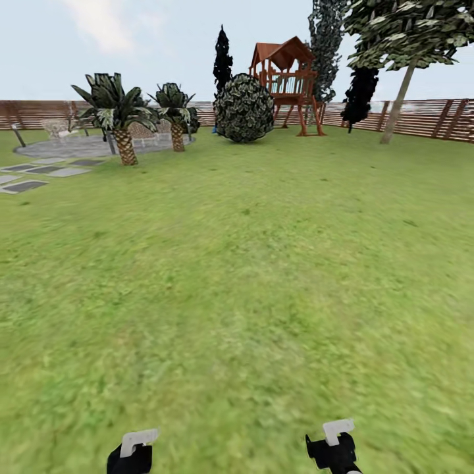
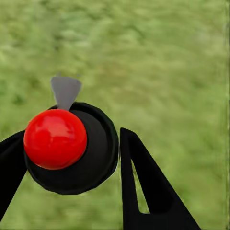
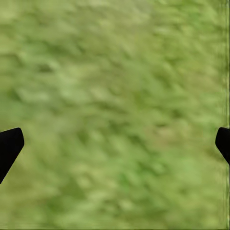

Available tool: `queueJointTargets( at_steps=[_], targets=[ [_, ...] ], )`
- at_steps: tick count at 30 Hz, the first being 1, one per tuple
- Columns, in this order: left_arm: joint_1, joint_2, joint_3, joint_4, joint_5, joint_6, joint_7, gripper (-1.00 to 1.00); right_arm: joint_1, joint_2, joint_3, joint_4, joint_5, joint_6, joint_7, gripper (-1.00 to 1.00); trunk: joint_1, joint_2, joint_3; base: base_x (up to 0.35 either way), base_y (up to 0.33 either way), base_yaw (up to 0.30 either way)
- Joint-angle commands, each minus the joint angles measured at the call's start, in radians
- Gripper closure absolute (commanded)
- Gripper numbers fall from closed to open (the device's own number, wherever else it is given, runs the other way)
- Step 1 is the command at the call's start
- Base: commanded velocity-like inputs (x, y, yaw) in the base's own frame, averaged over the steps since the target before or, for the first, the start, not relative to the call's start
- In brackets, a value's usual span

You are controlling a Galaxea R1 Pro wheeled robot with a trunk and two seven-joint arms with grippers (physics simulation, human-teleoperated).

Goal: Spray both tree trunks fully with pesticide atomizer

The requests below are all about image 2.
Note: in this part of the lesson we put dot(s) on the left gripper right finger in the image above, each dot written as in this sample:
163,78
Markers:
167,211

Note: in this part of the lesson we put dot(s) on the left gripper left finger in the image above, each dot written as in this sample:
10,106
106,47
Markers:
12,168

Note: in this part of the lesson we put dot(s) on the pesticide atomizer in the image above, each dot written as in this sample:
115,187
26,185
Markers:
72,147

